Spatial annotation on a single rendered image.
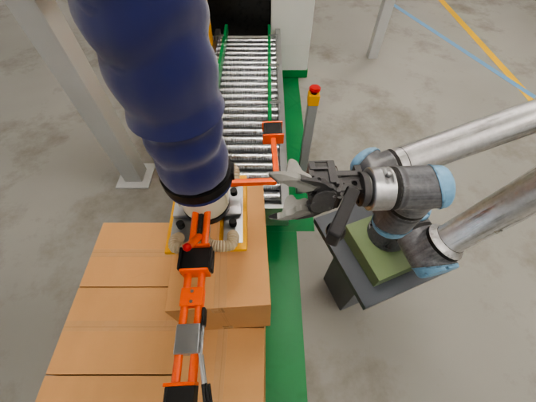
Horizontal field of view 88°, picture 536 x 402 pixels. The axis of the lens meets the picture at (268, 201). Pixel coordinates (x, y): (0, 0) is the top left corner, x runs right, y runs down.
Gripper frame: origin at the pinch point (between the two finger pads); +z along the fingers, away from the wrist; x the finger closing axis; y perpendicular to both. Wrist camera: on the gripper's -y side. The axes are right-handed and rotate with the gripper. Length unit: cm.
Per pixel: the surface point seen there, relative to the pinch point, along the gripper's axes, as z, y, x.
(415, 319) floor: -102, 6, -158
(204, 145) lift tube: 14.8, 19.5, -3.3
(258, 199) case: 2, 44, -63
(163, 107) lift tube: 19.9, 15.8, 10.9
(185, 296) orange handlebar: 23.1, -8.6, -32.3
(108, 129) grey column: 113, 134, -95
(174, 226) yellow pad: 34, 21, -44
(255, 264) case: 5, 12, -63
